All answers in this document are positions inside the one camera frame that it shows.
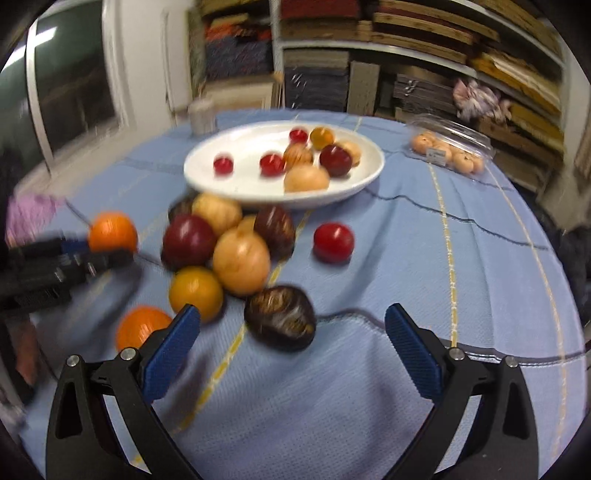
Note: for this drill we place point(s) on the blue checked tablecloth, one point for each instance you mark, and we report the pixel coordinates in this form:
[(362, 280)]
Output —
[(392, 221)]

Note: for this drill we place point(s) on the large window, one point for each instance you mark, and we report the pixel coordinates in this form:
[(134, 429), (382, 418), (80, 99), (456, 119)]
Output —
[(69, 83)]

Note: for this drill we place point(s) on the clear plastic clamshell box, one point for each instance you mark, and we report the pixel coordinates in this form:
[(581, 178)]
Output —
[(457, 134)]

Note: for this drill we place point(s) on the pink cloth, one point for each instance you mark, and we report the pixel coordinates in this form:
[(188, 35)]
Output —
[(32, 214)]

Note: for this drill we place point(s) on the orange mandarin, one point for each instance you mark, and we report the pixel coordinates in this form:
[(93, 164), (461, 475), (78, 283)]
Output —
[(138, 325), (113, 232)]

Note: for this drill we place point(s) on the blue patterned storage boxes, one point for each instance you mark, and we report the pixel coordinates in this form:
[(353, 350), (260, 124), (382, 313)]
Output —
[(238, 53)]

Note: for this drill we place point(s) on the small boxed orange fruit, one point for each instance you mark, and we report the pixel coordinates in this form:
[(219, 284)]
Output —
[(463, 161), (424, 143), (447, 146)]

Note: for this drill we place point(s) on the pink crumpled bag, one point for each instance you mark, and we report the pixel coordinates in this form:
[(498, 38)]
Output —
[(478, 99)]

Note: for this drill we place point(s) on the white jar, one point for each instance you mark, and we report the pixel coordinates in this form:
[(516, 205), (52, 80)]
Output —
[(202, 115)]

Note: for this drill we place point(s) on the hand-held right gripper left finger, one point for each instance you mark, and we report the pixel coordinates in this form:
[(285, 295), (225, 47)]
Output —
[(173, 350)]

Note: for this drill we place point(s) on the white oval plate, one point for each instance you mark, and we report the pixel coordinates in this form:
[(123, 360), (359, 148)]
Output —
[(249, 138)]

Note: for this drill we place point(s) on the dark red plum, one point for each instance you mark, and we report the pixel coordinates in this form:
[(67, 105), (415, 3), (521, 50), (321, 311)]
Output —
[(188, 241), (335, 159)]

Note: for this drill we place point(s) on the striped pepino melon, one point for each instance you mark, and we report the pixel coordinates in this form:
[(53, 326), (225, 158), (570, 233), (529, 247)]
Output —
[(298, 156)]

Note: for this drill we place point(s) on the yellow-orange tomato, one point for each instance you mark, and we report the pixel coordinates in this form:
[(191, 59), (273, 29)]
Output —
[(196, 293), (322, 137)]

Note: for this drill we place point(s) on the white metal shelf rack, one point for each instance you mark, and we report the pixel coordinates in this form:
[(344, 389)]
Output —
[(323, 44)]

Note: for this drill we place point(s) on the red tomato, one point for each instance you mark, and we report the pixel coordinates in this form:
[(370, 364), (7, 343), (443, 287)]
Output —
[(272, 164), (333, 242), (298, 135), (223, 165)]

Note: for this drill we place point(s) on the grey perforated board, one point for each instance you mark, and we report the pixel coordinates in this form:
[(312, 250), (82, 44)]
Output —
[(362, 87)]

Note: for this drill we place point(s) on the pale yellow round fruit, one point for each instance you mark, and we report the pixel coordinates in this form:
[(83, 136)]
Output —
[(217, 210), (241, 261), (354, 151)]

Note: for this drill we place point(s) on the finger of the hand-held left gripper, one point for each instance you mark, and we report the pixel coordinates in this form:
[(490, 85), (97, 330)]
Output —
[(104, 263), (60, 247)]

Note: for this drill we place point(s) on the pale orange round fruit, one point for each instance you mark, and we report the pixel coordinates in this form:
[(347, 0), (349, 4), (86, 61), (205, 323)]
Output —
[(306, 180)]

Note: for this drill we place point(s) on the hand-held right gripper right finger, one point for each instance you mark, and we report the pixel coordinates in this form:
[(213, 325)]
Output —
[(413, 355)]

